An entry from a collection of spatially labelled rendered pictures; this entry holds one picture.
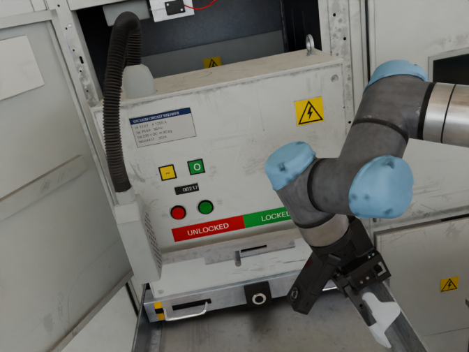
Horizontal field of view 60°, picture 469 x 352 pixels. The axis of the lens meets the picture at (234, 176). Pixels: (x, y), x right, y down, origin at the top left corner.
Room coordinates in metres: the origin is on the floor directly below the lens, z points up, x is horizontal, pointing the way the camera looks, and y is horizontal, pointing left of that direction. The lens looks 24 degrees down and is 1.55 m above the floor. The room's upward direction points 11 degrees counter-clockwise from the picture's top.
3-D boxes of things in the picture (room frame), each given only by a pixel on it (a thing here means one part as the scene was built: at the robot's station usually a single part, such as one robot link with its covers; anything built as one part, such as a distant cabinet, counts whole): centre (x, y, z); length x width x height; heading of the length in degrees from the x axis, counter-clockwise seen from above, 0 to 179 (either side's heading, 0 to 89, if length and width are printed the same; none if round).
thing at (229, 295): (0.78, 0.00, 0.90); 0.54 x 0.05 x 0.06; 90
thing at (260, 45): (1.64, 0.00, 1.28); 0.58 x 0.02 x 0.19; 90
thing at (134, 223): (0.70, 0.21, 1.14); 0.08 x 0.05 x 0.17; 0
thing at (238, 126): (0.76, 0.00, 1.15); 0.48 x 0.01 x 0.48; 90
